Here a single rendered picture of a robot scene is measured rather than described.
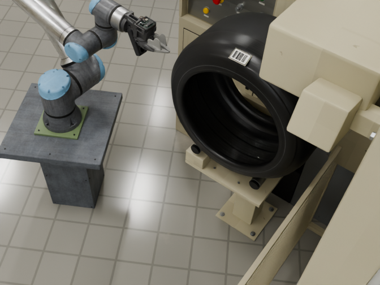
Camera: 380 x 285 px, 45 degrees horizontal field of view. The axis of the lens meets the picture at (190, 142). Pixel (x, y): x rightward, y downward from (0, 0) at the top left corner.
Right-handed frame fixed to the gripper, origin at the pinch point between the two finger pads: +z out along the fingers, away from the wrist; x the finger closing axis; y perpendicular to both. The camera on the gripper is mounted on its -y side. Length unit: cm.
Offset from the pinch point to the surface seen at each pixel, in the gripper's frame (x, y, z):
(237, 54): -10.1, 27.2, 32.5
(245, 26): 2.2, 27.4, 27.4
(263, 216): 37, -115, 58
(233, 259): 4, -116, 59
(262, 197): -6, -35, 58
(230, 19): 6.7, 23.4, 19.8
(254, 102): 24.6, -23.9, 31.8
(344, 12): -21, 63, 58
